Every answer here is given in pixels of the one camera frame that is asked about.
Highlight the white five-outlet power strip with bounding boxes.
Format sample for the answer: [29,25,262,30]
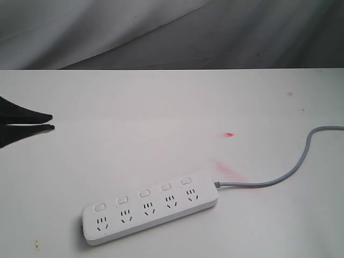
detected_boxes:
[82,171,218,246]

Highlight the grey backdrop cloth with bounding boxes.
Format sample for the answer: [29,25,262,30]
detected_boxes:
[1,1,343,70]

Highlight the grey power cable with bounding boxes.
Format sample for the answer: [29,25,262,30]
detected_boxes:
[213,125,344,189]

